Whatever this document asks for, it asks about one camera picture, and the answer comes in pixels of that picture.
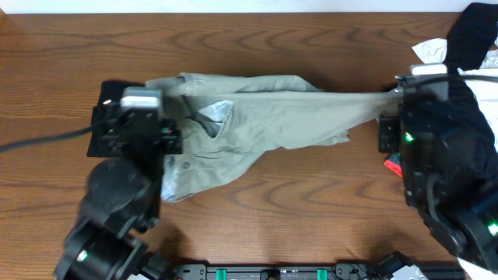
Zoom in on khaki green shorts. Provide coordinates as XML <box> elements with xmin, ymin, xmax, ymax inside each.
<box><xmin>146</xmin><ymin>73</ymin><xmax>401</xmax><ymax>202</ymax></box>

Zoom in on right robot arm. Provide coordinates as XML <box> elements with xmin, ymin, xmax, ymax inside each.
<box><xmin>378</xmin><ymin>74</ymin><xmax>497</xmax><ymax>273</ymax></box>

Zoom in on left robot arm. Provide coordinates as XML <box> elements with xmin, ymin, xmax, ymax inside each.
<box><xmin>54</xmin><ymin>105</ymin><xmax>182</xmax><ymax>280</ymax></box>

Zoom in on black folded garment left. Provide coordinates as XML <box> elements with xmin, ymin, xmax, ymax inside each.
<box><xmin>86</xmin><ymin>80</ymin><xmax>143</xmax><ymax>158</ymax></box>

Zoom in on white garment right pile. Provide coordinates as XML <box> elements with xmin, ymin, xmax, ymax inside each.
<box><xmin>412</xmin><ymin>38</ymin><xmax>498</xmax><ymax>149</ymax></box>

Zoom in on grey red trimmed garment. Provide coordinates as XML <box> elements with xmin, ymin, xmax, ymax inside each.
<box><xmin>384</xmin><ymin>152</ymin><xmax>403</xmax><ymax>177</ymax></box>

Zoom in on black garment right pile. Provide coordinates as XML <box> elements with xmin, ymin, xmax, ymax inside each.
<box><xmin>444</xmin><ymin>2</ymin><xmax>497</xmax><ymax>74</ymax></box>

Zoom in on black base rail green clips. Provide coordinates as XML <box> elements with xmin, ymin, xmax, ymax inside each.
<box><xmin>170</xmin><ymin>262</ymin><xmax>466</xmax><ymax>280</ymax></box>

